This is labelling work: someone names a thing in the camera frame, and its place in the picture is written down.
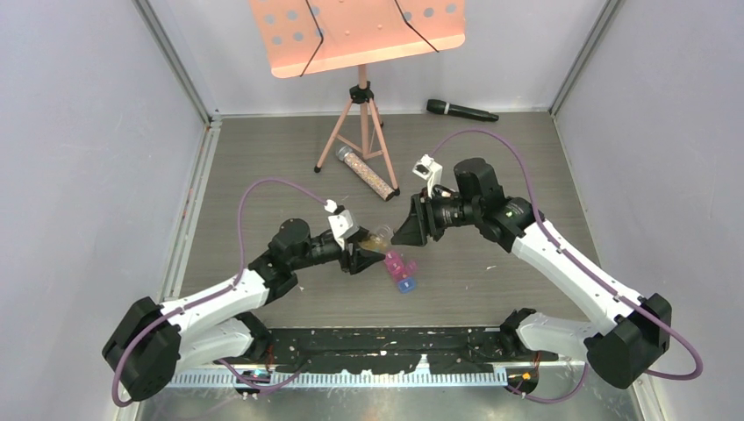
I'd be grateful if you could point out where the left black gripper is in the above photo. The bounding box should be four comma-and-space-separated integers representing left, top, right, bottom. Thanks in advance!
290, 226, 383, 273

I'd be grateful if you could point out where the pink blue weekly pill organizer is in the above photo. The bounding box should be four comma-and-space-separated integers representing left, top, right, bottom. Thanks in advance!
384, 250, 418, 294

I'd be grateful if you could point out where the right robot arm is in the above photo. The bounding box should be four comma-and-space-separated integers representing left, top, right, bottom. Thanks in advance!
391, 155, 672, 389

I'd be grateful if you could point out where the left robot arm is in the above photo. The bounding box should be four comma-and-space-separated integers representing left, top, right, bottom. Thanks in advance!
102, 216, 385, 407

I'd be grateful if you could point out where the black microphone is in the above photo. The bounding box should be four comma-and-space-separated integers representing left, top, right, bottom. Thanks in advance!
426, 99, 500, 122

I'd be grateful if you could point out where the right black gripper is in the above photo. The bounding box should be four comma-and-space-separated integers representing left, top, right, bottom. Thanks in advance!
393, 187, 481, 246

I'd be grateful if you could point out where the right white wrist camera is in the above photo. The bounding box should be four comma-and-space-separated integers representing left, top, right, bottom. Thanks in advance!
411, 154, 443, 197

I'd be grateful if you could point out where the pink music stand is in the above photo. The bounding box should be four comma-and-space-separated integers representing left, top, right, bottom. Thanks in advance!
248, 0, 466, 200

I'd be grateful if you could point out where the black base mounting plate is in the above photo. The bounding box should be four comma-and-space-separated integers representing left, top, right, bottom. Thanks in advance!
247, 327, 557, 375

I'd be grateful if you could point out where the small amber pill bottle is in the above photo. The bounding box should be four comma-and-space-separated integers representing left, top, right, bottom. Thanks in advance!
360, 225, 394, 253

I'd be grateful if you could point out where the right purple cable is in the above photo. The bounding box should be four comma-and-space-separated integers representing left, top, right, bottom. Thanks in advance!
430, 128, 705, 403

